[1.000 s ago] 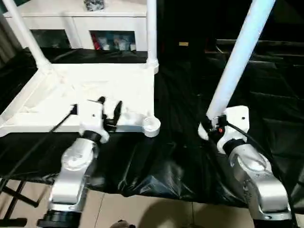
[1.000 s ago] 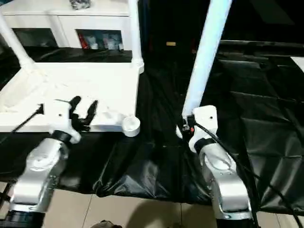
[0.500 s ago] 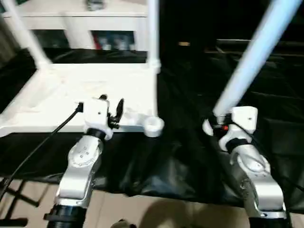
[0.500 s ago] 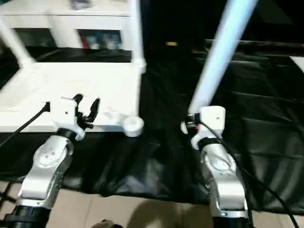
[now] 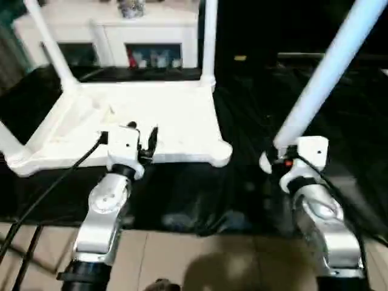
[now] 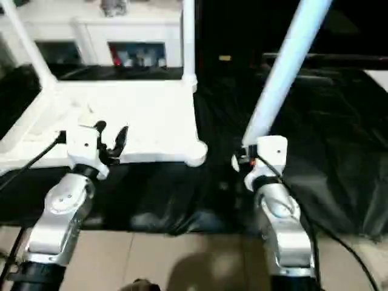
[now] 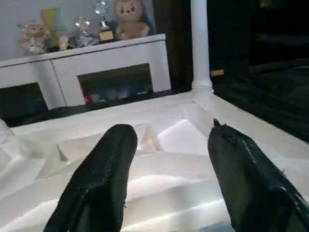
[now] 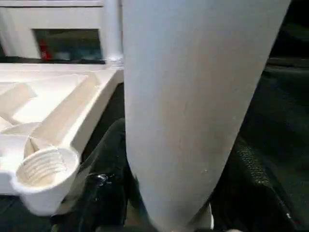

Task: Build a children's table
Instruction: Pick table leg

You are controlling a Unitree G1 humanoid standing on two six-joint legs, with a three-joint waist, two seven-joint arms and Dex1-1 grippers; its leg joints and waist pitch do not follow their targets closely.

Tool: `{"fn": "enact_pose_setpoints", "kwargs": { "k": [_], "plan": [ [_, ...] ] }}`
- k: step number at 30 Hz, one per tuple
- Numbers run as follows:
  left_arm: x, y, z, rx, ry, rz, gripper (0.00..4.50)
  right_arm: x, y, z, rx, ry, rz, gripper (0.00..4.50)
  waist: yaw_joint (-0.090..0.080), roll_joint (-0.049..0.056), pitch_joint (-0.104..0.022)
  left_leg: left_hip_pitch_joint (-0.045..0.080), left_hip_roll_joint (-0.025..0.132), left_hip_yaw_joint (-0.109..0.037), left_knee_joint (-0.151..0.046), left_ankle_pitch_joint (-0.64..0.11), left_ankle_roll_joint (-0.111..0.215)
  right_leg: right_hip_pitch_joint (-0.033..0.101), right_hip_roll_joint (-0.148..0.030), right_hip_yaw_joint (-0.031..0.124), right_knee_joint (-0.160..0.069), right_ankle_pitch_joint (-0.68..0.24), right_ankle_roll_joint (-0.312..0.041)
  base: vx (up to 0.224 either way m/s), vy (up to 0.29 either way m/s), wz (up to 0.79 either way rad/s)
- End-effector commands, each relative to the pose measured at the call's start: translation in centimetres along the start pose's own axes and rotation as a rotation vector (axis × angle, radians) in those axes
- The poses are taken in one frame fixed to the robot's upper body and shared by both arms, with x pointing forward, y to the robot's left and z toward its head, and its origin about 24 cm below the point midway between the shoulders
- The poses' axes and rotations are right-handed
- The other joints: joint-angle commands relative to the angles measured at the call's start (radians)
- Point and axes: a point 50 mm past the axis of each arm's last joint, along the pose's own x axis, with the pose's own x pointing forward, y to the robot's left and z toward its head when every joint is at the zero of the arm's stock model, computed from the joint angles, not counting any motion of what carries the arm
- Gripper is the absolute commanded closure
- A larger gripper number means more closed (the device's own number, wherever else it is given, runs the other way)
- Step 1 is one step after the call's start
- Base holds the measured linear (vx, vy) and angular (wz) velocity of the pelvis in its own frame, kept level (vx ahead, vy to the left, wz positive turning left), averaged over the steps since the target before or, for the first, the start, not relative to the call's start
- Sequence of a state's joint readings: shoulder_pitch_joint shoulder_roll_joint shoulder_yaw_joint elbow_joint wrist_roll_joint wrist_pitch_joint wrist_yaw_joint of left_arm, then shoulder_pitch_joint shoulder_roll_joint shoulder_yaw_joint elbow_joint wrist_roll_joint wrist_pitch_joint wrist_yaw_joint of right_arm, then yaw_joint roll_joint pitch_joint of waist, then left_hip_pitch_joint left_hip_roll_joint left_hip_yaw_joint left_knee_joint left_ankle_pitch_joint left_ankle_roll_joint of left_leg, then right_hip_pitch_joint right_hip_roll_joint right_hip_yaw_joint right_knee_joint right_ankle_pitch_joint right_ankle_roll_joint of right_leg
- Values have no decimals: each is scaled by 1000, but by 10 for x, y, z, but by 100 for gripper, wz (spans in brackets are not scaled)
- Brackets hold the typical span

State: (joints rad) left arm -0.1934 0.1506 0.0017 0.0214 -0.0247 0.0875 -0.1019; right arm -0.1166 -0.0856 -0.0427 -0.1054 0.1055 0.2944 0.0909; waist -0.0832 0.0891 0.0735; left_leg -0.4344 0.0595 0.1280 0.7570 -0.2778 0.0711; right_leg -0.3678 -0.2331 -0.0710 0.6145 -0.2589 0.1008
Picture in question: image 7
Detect black tv cabinet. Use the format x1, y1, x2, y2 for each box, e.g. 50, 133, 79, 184
154, 0, 309, 92

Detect beige teddy bear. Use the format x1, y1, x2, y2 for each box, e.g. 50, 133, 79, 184
115, 0, 151, 41

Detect white cabinet with glass doors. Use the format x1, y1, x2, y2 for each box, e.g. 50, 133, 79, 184
0, 33, 172, 116

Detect toy figures behind cabinet glass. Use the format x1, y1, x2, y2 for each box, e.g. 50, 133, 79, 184
82, 85, 153, 103

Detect gold base crystal trophy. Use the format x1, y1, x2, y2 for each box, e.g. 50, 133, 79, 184
94, 0, 115, 44

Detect black work mat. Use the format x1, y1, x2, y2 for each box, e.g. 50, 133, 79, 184
0, 60, 309, 144

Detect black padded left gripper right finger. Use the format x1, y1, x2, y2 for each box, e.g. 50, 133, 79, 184
208, 119, 309, 232

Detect grey plush toy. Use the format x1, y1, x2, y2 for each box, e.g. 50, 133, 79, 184
71, 33, 96, 49

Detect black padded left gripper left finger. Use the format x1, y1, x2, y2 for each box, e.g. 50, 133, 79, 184
43, 124, 139, 232

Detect yellow green toy figure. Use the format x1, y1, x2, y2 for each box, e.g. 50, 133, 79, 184
41, 7, 71, 52

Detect white plastic table top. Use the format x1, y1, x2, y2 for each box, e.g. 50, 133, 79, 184
0, 91, 309, 232

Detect white plastic table leg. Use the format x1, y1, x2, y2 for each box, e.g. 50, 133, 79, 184
190, 0, 215, 95

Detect clear glass ball trophy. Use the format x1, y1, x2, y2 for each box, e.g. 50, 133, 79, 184
74, 16, 92, 34

